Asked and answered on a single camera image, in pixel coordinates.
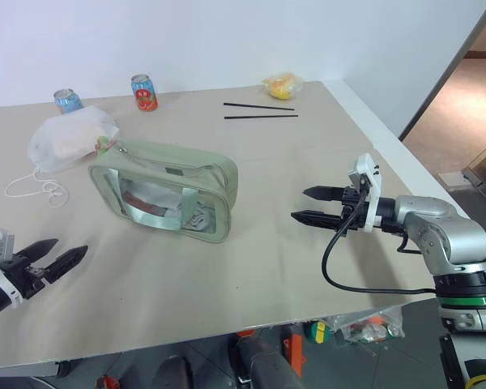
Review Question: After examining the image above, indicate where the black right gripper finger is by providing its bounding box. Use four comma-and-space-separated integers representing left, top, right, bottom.
301, 185, 344, 203
290, 210, 343, 232

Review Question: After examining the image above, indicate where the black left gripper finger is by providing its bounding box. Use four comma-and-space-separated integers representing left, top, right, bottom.
44, 244, 89, 284
15, 237, 60, 265

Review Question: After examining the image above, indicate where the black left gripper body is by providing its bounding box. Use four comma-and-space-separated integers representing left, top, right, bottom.
1, 254, 50, 301

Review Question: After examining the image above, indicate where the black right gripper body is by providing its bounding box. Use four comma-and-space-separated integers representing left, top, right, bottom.
339, 184, 369, 233

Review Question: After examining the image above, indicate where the green clear toiletry bag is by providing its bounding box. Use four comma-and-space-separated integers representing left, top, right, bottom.
87, 138, 239, 245

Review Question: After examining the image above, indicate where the black chopstick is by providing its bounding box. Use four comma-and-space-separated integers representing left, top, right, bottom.
224, 113, 300, 121
223, 101, 296, 112

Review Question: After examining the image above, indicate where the green yellow round toy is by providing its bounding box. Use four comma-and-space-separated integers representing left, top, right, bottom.
303, 319, 331, 345

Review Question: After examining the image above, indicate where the yellow fruit in plastic bag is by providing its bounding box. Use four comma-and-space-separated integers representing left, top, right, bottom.
261, 71, 304, 101

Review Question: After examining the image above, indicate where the clear bag of small items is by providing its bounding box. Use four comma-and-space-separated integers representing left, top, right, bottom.
333, 306, 407, 346

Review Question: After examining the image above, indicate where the orange plastic tool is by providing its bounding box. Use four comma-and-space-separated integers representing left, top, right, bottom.
282, 323, 305, 378

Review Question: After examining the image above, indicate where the blue drink can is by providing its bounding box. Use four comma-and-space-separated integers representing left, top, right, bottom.
53, 88, 84, 115

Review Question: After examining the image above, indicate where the dark rounded shape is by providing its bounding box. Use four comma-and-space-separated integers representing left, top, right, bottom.
229, 336, 305, 389
156, 355, 196, 389

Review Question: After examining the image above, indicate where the orange drink can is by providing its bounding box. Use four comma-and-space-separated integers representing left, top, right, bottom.
130, 74, 160, 112

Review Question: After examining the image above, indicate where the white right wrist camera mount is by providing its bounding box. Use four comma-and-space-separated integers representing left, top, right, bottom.
347, 153, 384, 233

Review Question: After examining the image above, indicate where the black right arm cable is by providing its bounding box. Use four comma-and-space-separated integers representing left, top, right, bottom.
322, 190, 437, 294

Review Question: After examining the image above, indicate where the white drawstring cord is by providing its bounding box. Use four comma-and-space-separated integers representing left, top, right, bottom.
4, 167, 71, 209

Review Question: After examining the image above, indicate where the white drawstring plastic bag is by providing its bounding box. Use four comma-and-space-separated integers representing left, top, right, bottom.
27, 105, 121, 176

